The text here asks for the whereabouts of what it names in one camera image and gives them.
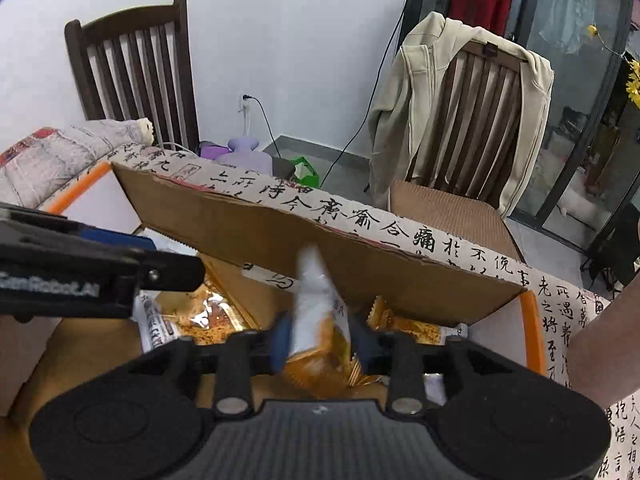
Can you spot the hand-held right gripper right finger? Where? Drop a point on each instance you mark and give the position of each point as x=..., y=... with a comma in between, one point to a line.
x=362, y=345

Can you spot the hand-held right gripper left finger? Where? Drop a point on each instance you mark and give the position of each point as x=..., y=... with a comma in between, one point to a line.
x=280, y=342

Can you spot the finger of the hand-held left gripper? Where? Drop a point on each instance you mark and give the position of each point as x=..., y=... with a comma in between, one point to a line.
x=115, y=239
x=170, y=272

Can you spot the orange white snack packet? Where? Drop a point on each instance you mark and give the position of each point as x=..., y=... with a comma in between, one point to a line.
x=312, y=320

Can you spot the pile of orange snack packets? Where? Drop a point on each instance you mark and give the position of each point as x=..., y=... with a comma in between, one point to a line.
x=210, y=315

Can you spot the orange cardboard box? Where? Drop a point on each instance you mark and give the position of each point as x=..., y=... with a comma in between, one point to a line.
x=280, y=240

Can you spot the person's right forearm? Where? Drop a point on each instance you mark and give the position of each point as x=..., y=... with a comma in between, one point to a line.
x=605, y=340

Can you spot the grey quilted blanket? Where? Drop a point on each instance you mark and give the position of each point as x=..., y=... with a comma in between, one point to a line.
x=60, y=155

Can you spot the dark wooden chair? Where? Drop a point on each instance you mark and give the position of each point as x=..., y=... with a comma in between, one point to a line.
x=135, y=75

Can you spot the green bag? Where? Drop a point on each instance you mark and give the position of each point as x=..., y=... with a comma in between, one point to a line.
x=305, y=172

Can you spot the beige zip jacket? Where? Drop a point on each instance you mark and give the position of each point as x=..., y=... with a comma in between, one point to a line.
x=405, y=110

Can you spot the brown wooden chair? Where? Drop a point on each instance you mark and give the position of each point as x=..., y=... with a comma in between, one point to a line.
x=480, y=125

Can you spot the black metal stand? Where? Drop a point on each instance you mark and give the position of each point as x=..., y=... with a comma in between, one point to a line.
x=617, y=250

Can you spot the yellow and pink flower branches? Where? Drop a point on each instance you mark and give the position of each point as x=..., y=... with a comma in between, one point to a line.
x=634, y=82

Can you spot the white wall charger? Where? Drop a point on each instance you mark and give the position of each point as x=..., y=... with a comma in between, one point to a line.
x=244, y=110

